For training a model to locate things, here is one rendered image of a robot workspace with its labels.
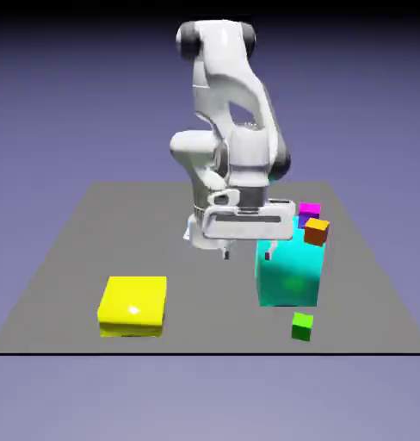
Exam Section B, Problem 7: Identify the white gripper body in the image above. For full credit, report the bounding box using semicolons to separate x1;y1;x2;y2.
201;198;297;243

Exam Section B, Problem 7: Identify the small orange cube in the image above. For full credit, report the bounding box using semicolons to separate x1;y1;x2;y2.
303;217;331;248

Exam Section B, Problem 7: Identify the small magenta cube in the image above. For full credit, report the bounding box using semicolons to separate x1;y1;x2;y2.
297;202;323;229

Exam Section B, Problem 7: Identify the small green cube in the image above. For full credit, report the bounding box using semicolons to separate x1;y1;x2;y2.
291;312;315;343

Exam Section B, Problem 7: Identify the large cyan box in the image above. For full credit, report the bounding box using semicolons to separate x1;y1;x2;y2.
254;214;326;308

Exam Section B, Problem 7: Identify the large yellow box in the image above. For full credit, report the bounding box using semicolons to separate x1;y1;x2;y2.
96;275;169;339

